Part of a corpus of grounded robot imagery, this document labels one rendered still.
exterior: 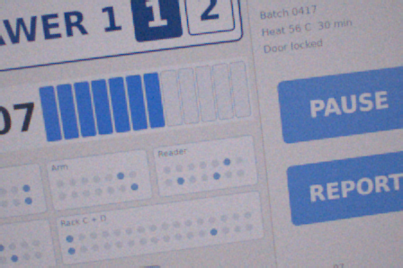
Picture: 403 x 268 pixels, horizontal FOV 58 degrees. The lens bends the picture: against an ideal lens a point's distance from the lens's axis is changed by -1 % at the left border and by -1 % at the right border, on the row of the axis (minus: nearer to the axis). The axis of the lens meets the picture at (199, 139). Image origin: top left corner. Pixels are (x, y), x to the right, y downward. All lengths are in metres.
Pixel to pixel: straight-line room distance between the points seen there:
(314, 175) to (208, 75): 0.10
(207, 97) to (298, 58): 0.07
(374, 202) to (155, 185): 0.16
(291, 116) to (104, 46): 0.14
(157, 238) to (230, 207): 0.06
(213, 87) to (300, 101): 0.06
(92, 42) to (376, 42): 0.20
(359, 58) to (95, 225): 0.22
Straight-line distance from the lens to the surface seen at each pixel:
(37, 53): 0.28
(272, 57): 0.26
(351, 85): 0.28
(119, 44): 0.26
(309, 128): 0.27
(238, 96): 0.26
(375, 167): 0.29
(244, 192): 0.27
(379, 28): 0.29
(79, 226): 0.28
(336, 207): 0.29
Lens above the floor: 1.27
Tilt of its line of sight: 45 degrees down
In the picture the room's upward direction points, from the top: 6 degrees counter-clockwise
